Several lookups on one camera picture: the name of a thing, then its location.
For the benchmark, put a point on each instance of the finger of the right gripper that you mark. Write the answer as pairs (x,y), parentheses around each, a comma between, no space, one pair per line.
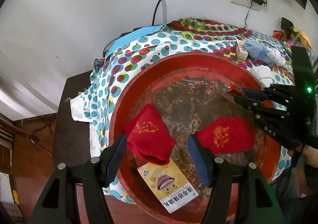
(260,95)
(255,106)

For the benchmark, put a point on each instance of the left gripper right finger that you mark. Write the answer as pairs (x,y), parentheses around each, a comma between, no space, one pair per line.
(202,159)

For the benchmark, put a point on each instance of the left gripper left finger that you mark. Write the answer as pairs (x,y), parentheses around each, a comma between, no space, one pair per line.
(111,158)

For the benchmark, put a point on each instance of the red gold snack packet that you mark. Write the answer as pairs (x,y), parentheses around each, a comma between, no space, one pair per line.
(234,90)

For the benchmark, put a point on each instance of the red sock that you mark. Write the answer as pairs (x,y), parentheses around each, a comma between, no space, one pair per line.
(148,136)
(228,135)

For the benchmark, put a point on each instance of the white sock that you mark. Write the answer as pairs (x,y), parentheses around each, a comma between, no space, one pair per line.
(276,57)
(263,74)

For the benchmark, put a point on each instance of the yellow card box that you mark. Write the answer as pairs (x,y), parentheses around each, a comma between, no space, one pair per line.
(168,184)

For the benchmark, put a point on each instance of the light blue sock left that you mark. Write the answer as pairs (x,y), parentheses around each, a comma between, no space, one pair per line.
(257,52)

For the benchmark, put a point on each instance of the small brown white box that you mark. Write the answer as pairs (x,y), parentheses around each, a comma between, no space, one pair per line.
(241,52)

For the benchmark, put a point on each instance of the round red tray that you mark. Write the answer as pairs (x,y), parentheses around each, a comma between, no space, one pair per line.
(189,91)

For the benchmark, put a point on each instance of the green red medicine box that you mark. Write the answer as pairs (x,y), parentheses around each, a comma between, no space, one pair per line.
(288,47)

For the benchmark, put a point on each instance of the red snack bag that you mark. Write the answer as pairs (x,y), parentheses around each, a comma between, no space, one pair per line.
(277,34)

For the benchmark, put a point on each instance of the yellow snack plastic bag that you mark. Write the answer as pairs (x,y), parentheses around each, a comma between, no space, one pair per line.
(300,38)

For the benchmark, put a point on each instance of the dark wooden furniture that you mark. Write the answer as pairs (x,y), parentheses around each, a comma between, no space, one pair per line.
(61,140)

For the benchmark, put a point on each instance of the blue cloth under tablecloth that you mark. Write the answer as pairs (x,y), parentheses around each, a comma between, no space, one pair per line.
(128,37)

